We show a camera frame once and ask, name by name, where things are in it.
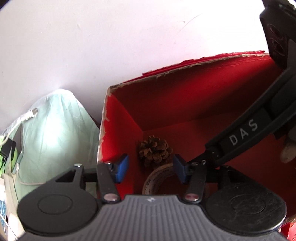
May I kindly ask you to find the white tape roll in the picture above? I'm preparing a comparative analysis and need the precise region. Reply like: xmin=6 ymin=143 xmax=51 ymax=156
xmin=142 ymin=163 xmax=187 ymax=195

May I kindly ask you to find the brown pine cone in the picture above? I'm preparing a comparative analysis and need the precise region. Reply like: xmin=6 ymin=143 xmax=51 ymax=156
xmin=138 ymin=136 xmax=173 ymax=166

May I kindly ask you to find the white grey plush toy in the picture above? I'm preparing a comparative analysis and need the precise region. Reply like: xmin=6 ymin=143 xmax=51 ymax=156
xmin=280 ymin=142 xmax=296 ymax=163

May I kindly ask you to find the mint green pillow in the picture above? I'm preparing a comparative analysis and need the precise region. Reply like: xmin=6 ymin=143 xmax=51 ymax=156
xmin=3 ymin=89 xmax=99 ymax=199

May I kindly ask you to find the red cardboard box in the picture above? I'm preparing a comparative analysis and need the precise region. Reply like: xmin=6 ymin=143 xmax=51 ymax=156
xmin=96 ymin=49 xmax=296 ymax=241

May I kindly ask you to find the green plush toy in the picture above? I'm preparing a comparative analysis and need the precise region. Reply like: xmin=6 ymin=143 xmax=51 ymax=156
xmin=1 ymin=138 xmax=19 ymax=174

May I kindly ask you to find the black smartphone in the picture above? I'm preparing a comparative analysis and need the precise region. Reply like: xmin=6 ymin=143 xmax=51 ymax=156
xmin=11 ymin=124 xmax=23 ymax=174

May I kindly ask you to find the white cable with plug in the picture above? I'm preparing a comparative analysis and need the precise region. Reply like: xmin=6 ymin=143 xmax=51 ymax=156
xmin=0 ymin=108 xmax=39 ymax=140

